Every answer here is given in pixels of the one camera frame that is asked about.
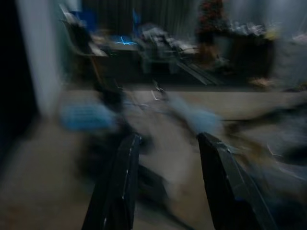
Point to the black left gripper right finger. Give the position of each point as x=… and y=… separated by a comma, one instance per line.
x=227, y=191

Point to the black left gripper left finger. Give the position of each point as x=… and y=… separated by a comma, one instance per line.
x=117, y=191

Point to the person in red patterned shirt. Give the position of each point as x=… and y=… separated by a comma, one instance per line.
x=208, y=14

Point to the dark cluttered table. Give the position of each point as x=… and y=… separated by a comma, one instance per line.
x=249, y=48

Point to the grey chair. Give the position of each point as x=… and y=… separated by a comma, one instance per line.
x=79, y=40

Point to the light blue fuzzy item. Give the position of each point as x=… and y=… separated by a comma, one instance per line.
x=199, y=117
x=84, y=115

